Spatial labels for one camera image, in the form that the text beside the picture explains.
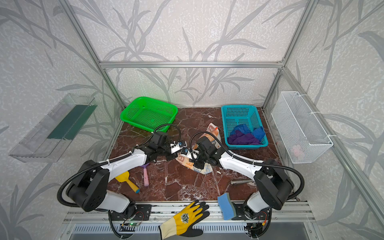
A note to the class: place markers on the purple towel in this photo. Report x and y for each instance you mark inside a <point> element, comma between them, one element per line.
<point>241,139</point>

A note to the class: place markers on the blue towel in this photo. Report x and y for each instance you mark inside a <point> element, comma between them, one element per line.
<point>258,133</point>

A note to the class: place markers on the purple pink toy rake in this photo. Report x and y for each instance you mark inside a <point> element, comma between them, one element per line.
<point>145,175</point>

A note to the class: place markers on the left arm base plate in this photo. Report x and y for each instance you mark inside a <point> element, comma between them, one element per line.
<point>140,212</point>

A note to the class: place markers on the teal plastic basket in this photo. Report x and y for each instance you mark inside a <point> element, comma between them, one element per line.
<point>234,115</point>

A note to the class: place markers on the white wire basket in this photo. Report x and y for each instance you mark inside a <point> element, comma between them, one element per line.
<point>302,134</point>

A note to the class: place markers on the yellow toy shovel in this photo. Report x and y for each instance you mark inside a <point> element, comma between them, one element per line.
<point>124,178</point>

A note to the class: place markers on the clear wall shelf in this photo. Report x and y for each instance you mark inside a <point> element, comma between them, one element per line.
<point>50,138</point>

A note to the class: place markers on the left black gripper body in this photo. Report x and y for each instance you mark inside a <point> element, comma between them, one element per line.
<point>167,147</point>

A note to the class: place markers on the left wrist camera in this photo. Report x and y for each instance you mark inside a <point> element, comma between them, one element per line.
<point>177,147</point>

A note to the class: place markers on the green plastic basket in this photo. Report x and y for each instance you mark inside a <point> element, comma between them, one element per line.
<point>147,114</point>

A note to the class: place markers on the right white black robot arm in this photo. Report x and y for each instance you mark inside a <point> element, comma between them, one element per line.
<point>275,183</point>

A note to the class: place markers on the yellow black work glove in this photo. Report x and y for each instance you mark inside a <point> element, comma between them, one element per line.
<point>182,224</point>

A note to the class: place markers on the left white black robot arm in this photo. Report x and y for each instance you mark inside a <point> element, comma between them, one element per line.
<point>88,188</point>

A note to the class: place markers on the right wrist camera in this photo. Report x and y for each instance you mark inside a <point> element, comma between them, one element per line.
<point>185,152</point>

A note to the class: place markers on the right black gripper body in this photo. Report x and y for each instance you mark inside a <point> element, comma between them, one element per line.
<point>197,156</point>

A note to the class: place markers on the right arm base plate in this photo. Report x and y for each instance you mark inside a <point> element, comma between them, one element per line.
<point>246,213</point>

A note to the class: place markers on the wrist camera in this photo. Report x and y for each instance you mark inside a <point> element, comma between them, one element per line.
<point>177,147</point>
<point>185,152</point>

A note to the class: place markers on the blue sponge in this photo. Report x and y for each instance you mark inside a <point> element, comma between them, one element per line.
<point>226,206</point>

